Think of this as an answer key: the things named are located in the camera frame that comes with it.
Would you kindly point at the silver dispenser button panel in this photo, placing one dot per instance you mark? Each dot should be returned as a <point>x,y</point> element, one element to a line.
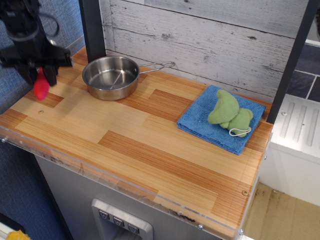
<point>115,224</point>

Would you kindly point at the green plush toy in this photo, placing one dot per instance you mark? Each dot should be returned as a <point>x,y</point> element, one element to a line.
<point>229,115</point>

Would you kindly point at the blue folded cloth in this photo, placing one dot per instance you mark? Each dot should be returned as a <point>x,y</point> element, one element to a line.
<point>195,121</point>

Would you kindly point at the white grooved drainboard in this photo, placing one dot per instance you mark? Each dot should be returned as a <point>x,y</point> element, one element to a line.
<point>297,126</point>

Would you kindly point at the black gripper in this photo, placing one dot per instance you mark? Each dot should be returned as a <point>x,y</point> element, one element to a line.
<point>33,50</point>

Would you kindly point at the clear acrylic table edge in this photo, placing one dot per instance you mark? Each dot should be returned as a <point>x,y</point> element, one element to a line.
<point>169,179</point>

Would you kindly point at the dark right upright post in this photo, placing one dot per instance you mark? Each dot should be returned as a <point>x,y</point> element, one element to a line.
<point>305,25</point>

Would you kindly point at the red handled metal spoon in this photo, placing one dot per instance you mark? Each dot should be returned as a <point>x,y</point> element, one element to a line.
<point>41,86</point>

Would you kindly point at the yellow object at corner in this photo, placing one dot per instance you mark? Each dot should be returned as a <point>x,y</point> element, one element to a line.
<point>17,235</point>

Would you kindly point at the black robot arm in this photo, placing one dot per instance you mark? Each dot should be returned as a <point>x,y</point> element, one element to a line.
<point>23,16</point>

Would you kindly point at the dark left upright post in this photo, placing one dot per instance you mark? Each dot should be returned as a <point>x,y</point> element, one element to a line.
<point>92,29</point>

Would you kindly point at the stainless steel saucepan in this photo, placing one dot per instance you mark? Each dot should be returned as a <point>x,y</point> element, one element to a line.
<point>113,78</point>

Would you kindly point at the dark upright post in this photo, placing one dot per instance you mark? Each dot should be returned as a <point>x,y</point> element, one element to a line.
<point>92,29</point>
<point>305,25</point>

